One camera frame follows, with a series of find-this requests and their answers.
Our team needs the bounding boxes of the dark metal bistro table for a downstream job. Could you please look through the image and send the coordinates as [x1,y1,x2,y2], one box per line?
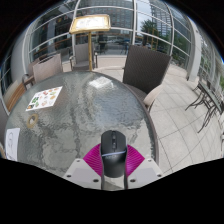
[184,77,224,134]

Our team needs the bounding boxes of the white printed mouse pad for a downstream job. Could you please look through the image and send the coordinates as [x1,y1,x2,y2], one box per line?
[4,127,21,162]

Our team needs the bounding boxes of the gold menu stand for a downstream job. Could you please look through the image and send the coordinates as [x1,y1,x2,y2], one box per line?
[68,13,112,72]

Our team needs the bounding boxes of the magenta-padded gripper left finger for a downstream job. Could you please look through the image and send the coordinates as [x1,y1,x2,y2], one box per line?
[63,143,108,191]

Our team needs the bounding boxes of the wooden slat bench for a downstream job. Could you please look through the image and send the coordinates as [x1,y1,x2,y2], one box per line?
[3,79,27,113]

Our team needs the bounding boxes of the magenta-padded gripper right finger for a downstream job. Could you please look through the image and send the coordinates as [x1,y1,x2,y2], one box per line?
[123,144,164,191]

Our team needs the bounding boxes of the brown tape roll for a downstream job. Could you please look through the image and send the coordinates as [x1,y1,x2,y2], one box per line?
[26,113,40,129]

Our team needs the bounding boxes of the black computer mouse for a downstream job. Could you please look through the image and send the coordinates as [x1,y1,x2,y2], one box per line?
[100,130,128,179]

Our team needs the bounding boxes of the colourful laminated menu card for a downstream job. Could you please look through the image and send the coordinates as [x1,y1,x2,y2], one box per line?
[25,86,64,112]

